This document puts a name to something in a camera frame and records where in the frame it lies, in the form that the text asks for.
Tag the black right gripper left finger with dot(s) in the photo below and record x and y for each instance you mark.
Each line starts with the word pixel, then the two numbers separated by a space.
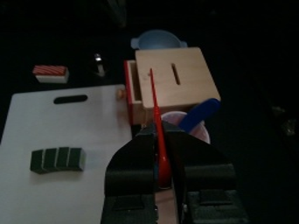
pixel 129 172

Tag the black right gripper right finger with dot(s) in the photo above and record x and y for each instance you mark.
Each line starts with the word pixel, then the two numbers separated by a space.
pixel 205 175

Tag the red toy knife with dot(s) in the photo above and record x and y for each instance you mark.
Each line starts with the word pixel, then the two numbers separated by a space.
pixel 156 116

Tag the dark green sushi roll piece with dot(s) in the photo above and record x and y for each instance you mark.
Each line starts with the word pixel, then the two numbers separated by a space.
pixel 37 161
pixel 76 159
pixel 63 159
pixel 51 159

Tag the white plastic cutting board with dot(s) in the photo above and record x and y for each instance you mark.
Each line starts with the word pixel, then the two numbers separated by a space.
pixel 57 125

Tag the salmon nigiri toy sushi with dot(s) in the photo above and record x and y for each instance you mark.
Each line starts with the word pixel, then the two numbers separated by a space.
pixel 51 73

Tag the pink plastic cup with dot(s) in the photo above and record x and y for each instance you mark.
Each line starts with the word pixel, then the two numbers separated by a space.
pixel 201 132

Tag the blue plastic utensil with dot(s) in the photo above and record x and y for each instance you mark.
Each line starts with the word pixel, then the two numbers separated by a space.
pixel 200 113

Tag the wooden box with slot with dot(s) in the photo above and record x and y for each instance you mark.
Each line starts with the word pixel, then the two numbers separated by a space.
pixel 187 78

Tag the small silver black object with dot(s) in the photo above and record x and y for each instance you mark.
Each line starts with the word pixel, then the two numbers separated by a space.
pixel 99 65

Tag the light blue toy pot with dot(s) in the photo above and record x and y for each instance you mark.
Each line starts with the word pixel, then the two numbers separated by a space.
pixel 157 40

